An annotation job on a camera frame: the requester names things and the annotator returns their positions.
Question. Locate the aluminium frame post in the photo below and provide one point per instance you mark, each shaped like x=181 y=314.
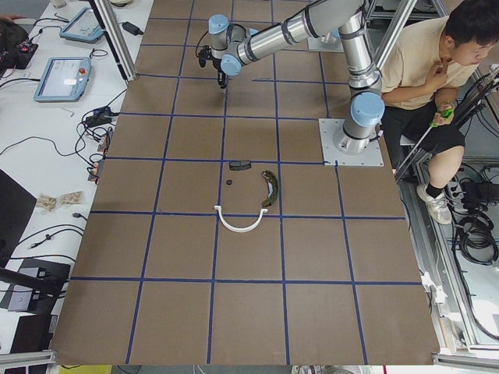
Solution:
x=109 y=24

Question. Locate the green handled tool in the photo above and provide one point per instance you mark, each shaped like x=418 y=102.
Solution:
x=446 y=116

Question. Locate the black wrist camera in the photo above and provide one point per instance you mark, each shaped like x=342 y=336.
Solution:
x=204 y=56

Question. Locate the white curved plastic part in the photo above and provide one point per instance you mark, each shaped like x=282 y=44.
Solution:
x=240 y=227

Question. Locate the person in beige shirt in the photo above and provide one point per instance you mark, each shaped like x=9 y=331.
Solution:
x=431 y=60

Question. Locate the black brake pad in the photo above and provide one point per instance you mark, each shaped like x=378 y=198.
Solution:
x=239 y=165

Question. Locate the blue teach pendant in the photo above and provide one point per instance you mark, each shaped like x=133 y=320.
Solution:
x=64 y=79
x=83 y=27

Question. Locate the bag of small parts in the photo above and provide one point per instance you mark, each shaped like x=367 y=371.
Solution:
x=71 y=198

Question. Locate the olive brake shoe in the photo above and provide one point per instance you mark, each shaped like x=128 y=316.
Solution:
x=273 y=188

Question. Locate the black power adapter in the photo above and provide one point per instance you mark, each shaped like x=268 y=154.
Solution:
x=132 y=28
x=97 y=118

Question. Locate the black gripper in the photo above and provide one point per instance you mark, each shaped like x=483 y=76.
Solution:
x=221 y=72

